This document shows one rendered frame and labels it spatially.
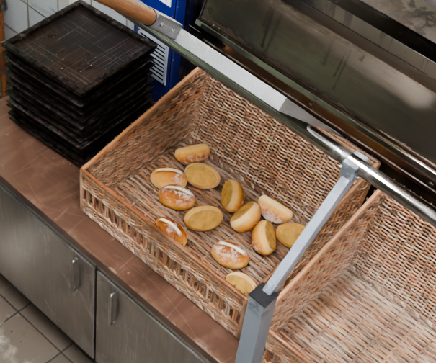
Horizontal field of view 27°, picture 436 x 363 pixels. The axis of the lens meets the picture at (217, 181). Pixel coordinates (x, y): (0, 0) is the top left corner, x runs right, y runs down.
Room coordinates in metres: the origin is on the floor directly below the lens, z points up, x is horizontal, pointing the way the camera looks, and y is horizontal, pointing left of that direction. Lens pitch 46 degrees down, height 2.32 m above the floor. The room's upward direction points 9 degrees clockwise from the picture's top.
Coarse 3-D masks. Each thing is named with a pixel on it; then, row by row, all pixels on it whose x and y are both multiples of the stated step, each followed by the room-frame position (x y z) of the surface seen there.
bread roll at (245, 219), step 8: (240, 208) 1.58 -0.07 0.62; (248, 208) 1.56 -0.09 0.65; (256, 208) 1.56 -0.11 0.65; (232, 216) 1.55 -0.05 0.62; (240, 216) 1.53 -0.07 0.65; (248, 216) 1.53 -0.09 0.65; (256, 216) 1.55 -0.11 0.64; (232, 224) 1.52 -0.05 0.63; (240, 224) 1.51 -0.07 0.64; (248, 224) 1.52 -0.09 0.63; (256, 224) 1.54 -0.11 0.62; (240, 232) 1.51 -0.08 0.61
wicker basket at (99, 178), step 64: (128, 128) 1.65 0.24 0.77; (192, 128) 1.85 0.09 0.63; (256, 128) 1.76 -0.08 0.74; (320, 128) 1.68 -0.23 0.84; (128, 192) 1.61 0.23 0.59; (192, 192) 1.64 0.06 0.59; (256, 192) 1.68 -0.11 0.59; (320, 192) 1.61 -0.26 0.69; (192, 256) 1.31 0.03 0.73; (256, 256) 1.46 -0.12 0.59
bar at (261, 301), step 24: (216, 72) 1.44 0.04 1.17; (288, 120) 1.32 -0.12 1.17; (312, 144) 1.28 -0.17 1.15; (336, 144) 1.27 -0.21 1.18; (360, 168) 1.22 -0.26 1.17; (336, 192) 1.20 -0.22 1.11; (384, 192) 1.18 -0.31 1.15; (408, 192) 1.17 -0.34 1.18; (432, 216) 1.12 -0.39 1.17; (312, 240) 1.15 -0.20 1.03; (288, 264) 1.10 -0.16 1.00; (264, 288) 1.07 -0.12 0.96; (264, 312) 1.04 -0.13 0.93; (240, 336) 1.06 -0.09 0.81; (264, 336) 1.06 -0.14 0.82; (240, 360) 1.05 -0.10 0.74
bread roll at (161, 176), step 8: (160, 168) 1.66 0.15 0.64; (168, 168) 1.66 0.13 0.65; (152, 176) 1.65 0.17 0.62; (160, 176) 1.64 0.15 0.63; (168, 176) 1.64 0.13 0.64; (176, 176) 1.64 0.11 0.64; (184, 176) 1.66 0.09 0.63; (160, 184) 1.63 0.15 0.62; (168, 184) 1.63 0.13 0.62; (184, 184) 1.64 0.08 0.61
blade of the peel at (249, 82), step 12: (180, 36) 1.38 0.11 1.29; (192, 36) 1.37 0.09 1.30; (192, 48) 1.35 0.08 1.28; (204, 48) 1.35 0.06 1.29; (204, 60) 1.33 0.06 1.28; (216, 60) 1.32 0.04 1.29; (228, 60) 1.32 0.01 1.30; (228, 72) 1.30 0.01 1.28; (240, 72) 1.29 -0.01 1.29; (240, 84) 1.28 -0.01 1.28; (252, 84) 1.27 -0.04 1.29; (264, 84) 1.26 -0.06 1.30; (264, 96) 1.25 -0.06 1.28; (276, 96) 1.24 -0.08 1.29; (276, 108) 1.23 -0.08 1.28; (288, 108) 1.25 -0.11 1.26; (300, 108) 1.28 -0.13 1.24; (312, 120) 1.32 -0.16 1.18; (336, 132) 1.44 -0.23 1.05
